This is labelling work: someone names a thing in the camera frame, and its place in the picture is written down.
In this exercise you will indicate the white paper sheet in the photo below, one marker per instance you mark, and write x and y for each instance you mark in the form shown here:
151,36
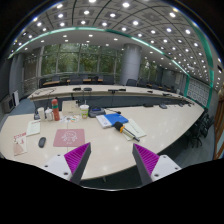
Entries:
33,128

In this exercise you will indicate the paper cup green print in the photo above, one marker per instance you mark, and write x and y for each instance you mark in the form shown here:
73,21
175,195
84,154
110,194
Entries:
84,110

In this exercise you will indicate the white cup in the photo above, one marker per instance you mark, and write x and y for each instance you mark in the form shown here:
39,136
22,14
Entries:
41,113

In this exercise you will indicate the white tissue box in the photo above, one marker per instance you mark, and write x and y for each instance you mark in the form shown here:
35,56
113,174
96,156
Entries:
70,108

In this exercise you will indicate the pink mouse pad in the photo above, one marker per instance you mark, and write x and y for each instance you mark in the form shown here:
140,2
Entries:
69,138

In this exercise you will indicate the colourful sticker sheet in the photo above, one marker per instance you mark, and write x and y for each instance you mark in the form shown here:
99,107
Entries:
69,119

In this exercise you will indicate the red white booklet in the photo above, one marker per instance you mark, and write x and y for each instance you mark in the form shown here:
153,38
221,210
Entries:
19,144

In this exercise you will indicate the black office chair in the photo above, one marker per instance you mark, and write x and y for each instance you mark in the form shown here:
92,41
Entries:
200,128

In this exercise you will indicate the black computer mouse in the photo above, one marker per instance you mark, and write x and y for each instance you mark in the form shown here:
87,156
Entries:
42,142

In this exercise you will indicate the glass jar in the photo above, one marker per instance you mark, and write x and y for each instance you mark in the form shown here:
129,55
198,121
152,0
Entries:
49,114

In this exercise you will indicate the blue notebook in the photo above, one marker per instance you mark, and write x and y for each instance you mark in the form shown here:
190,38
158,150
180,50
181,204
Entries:
115,117

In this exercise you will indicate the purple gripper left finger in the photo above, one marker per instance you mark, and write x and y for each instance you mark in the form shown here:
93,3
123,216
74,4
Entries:
70,166

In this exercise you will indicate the red thermos bottle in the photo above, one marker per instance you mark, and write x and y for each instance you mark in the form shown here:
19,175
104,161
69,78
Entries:
55,109

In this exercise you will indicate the white paper document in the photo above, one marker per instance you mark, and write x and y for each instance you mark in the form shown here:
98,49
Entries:
133,127

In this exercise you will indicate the grey round pillar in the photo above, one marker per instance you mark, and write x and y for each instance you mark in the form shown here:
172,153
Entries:
131,60

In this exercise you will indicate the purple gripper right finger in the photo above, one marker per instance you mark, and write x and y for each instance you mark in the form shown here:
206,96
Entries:
151,166

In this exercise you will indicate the white book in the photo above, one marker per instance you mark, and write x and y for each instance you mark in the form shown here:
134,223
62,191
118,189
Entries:
105,123

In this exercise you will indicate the long conference desk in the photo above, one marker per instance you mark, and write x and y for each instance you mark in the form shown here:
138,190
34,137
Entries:
106,96

